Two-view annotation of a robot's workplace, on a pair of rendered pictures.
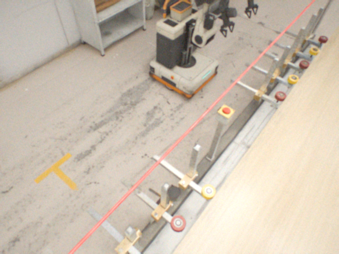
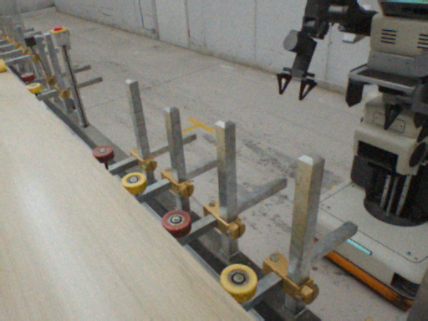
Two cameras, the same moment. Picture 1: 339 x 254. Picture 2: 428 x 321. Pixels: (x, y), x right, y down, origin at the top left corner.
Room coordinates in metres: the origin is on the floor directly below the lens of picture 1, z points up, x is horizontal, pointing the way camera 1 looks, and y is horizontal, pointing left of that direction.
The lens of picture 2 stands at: (2.12, -1.80, 1.56)
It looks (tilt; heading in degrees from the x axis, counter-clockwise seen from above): 33 degrees down; 117
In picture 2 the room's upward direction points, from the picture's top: 8 degrees counter-clockwise
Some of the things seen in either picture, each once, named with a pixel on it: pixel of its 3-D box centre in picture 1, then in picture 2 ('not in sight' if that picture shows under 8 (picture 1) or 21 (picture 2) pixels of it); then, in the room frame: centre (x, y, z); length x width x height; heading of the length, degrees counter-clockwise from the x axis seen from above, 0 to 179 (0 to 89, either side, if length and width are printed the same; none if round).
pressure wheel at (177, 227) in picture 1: (177, 225); (29, 82); (0.38, -0.08, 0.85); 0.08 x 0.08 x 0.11
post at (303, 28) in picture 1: (291, 52); (227, 198); (1.91, -1.03, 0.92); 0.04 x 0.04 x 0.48; 54
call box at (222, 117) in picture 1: (224, 115); (60, 38); (0.90, -0.30, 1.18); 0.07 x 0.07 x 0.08; 54
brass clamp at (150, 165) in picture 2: (260, 93); (143, 160); (1.48, -0.72, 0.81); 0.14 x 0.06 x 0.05; 144
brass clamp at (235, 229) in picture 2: (286, 61); (223, 219); (1.89, -1.01, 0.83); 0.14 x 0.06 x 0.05; 144
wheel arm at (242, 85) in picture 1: (253, 91); (151, 154); (1.50, -0.67, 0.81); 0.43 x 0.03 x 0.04; 54
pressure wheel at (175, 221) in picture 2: (302, 67); (178, 233); (1.79, -1.12, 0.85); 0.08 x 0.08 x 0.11
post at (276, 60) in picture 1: (266, 82); (141, 139); (1.50, -0.73, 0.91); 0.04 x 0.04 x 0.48; 54
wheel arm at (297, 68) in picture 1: (280, 60); (232, 210); (1.90, -0.96, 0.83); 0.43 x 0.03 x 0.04; 54
